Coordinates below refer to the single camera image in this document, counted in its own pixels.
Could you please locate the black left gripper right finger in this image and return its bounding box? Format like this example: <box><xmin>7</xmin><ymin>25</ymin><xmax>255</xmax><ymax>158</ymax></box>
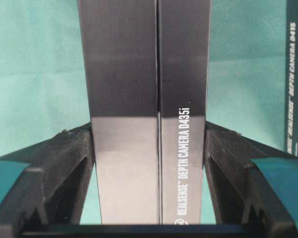
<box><xmin>204</xmin><ymin>122</ymin><xmax>298</xmax><ymax>238</ymax></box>

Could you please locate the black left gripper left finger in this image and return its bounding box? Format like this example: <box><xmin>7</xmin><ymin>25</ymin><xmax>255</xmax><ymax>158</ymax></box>
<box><xmin>0</xmin><ymin>124</ymin><xmax>94</xmax><ymax>238</ymax></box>

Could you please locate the black RealSense box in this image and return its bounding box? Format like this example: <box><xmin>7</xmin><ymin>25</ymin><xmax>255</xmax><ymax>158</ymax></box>
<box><xmin>77</xmin><ymin>0</ymin><xmax>212</xmax><ymax>225</ymax></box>
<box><xmin>285</xmin><ymin>0</ymin><xmax>298</xmax><ymax>157</ymax></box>

